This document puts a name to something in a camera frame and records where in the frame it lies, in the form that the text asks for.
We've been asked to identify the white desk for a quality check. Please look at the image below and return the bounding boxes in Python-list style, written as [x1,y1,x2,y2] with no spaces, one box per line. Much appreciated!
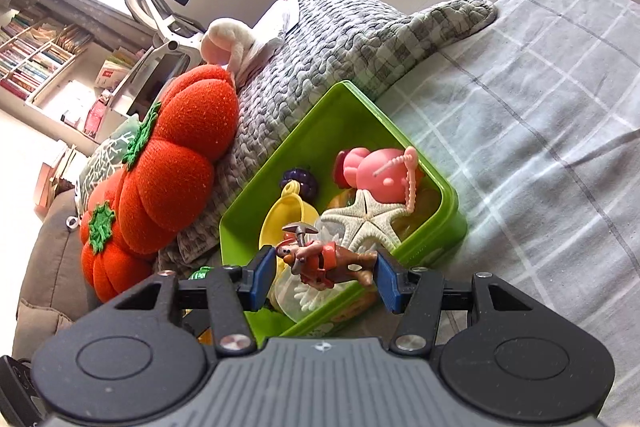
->
[82,52,193,142]

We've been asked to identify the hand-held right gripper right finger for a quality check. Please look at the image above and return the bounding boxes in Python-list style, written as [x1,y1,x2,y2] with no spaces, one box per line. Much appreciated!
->
[375,252,539,355]

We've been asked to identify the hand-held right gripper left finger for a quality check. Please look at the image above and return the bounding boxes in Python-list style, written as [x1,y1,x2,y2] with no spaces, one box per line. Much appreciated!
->
[112,248,277,355]

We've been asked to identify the small orange pumpkin cushion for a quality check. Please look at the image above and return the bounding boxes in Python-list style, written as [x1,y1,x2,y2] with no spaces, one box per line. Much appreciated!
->
[79,178,157,304]

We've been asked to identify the brown sofa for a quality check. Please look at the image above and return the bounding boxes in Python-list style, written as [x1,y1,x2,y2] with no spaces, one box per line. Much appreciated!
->
[12,191,102,359]

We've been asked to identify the books on desk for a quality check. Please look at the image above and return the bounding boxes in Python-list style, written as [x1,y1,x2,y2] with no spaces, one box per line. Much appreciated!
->
[94,48,139,91]

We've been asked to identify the white pink plush rabbit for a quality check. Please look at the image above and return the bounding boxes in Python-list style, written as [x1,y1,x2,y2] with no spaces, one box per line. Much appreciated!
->
[199,17,257,74]

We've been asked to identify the grey checked quilt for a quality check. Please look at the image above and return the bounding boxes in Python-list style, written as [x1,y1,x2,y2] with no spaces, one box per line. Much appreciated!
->
[154,0,499,276]

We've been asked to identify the white paper sheets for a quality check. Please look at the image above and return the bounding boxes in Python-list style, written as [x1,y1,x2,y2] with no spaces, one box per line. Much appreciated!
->
[254,0,302,44]

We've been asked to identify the green plastic box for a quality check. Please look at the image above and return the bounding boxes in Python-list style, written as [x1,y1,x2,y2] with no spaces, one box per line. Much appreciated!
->
[219,80,468,339]

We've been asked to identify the white bookshelf with books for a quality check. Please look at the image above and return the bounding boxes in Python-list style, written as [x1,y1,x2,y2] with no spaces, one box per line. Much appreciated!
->
[0,8,97,108]

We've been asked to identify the brown toy figurine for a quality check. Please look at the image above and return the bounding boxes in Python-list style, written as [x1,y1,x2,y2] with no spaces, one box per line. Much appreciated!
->
[276,221,379,291]

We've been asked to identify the pink pig toy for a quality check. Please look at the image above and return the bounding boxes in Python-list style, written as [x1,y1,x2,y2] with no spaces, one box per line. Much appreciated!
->
[333,146,427,210]

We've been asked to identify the white office chair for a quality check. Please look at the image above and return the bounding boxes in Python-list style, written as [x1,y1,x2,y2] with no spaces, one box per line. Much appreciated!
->
[113,0,207,58]

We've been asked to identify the white starfish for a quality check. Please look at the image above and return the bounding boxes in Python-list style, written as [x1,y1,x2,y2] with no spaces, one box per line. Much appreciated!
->
[319,188,409,259]

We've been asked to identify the clear cotton swab jar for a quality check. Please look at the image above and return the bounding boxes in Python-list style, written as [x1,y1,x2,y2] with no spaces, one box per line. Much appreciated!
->
[271,227,362,324]

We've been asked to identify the large orange pumpkin cushion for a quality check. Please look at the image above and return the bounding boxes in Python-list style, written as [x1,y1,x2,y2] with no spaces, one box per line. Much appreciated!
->
[119,64,240,256]

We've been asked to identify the green patterned pillow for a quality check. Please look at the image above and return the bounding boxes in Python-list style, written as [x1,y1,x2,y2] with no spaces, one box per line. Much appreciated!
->
[76,114,144,204]

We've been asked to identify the yellow toy bowl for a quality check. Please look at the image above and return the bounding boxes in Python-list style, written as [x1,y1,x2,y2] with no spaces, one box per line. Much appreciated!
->
[258,183,324,259]

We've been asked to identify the light grey grid sheet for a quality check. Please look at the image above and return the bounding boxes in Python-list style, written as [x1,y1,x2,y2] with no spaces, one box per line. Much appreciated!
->
[374,0,640,424]

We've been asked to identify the purple grape toy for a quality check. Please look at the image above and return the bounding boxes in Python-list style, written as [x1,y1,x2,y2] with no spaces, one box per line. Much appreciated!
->
[278,166,319,201]

